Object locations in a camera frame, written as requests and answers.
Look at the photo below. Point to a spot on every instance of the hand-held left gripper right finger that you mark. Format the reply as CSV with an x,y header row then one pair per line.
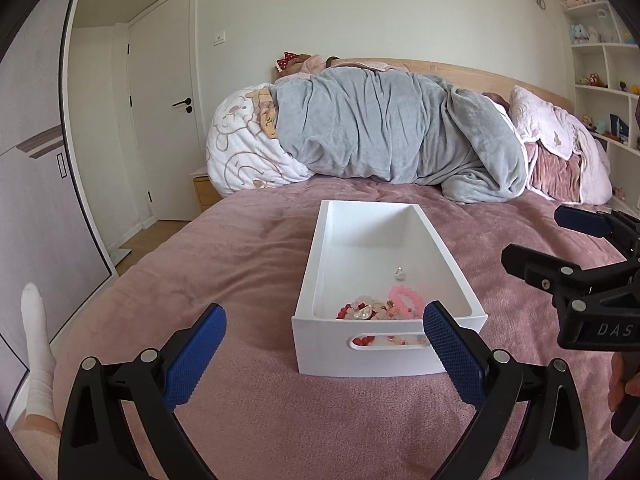
x,y
452,350

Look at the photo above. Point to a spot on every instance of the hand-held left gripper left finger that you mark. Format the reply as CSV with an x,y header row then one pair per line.
x,y
197,355

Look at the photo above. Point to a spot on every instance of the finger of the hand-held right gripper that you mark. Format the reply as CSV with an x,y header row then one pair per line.
x,y
575,217
535,262

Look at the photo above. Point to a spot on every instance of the small silver bead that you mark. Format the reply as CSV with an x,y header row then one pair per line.
x,y
400,274

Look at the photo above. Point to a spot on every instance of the silver pearl brooch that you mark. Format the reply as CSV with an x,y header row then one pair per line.
x,y
361,312

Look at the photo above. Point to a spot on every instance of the white storage box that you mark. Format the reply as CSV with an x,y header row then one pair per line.
x,y
325,355

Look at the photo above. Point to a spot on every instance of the person's right hand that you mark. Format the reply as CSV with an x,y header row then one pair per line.
x,y
620,380

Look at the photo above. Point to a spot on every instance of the small pink figurine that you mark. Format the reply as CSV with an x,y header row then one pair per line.
x,y
619,193

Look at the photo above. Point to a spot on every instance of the pink velvet pillow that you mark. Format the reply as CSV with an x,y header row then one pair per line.
x,y
552,170

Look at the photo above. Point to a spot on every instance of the pink bed blanket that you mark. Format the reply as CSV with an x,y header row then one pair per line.
x,y
225,260

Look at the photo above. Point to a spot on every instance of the dark blue box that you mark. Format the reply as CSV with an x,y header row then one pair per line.
x,y
619,127

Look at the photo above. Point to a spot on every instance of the pale pink quilted blanket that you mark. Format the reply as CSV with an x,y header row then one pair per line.
x,y
540,120

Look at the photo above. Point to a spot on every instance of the orange figurines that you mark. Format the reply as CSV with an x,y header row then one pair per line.
x,y
592,80

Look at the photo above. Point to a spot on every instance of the mauve pillow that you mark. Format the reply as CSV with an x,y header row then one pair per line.
x,y
495,100

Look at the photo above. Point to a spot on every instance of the white shelf unit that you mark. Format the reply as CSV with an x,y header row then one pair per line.
x,y
605,65

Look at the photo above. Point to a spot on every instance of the white sock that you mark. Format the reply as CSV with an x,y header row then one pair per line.
x,y
37,350

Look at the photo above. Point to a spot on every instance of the wooden nightstand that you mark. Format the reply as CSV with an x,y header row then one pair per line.
x,y
205,195

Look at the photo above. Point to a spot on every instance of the wooden headboard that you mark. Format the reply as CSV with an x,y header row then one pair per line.
x,y
475,75

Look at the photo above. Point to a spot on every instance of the blue plush toy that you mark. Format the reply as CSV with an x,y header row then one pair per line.
x,y
579,34

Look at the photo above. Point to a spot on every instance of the cartoon print duvet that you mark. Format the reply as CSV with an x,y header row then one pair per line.
x,y
235,150

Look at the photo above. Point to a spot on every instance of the grey blanket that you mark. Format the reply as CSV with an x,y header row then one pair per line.
x,y
375,125

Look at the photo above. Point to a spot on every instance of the grey wardrobe sliding door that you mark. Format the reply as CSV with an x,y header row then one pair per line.
x,y
40,185

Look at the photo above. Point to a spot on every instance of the white door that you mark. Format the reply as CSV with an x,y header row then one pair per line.
x,y
160,110

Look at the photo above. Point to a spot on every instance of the pink plush toy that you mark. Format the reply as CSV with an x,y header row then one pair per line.
x,y
315,64

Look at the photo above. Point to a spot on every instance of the red polka dot bow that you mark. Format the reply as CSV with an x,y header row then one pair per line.
x,y
290,61

